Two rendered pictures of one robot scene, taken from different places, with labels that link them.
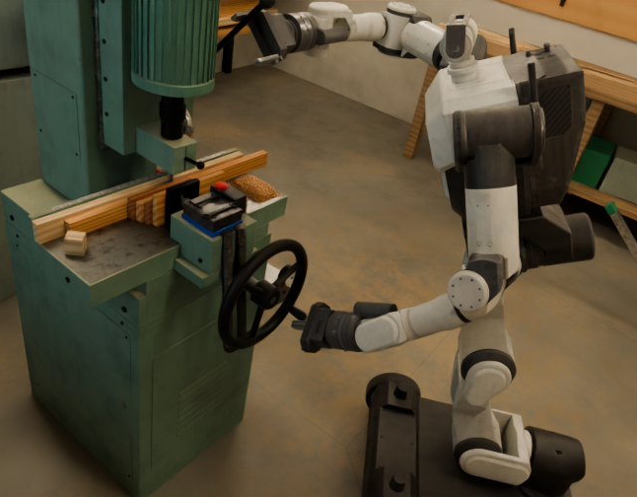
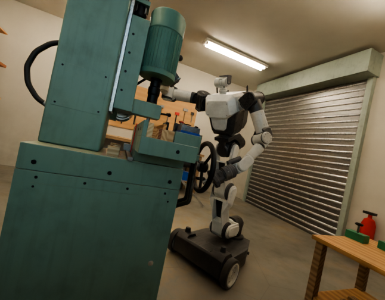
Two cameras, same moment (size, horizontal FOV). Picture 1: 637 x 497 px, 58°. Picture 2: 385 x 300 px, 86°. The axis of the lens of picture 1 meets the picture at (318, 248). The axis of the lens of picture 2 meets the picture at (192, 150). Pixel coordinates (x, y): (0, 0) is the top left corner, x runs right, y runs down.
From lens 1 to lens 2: 134 cm
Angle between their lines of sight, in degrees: 59
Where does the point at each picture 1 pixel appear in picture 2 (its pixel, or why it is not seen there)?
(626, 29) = not seen: hidden behind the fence
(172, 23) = (176, 49)
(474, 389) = (232, 197)
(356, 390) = not seen: hidden behind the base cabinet
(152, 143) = (146, 105)
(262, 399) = not seen: hidden behind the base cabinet
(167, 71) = (171, 68)
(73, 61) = (111, 58)
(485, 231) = (264, 120)
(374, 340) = (247, 165)
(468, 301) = (269, 139)
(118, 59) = (139, 61)
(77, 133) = (103, 98)
